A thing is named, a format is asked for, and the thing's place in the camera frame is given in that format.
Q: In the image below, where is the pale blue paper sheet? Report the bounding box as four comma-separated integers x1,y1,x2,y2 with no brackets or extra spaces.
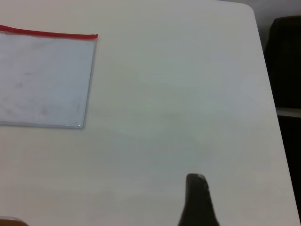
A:
0,35,96,129

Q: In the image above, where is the black chair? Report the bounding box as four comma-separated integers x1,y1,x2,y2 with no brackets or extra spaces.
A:
263,16,301,226

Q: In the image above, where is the clear zip bag red zipper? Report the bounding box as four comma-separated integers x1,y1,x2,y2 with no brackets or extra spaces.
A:
0,24,99,130

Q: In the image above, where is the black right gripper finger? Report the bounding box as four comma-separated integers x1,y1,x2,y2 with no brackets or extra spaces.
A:
177,173,222,226

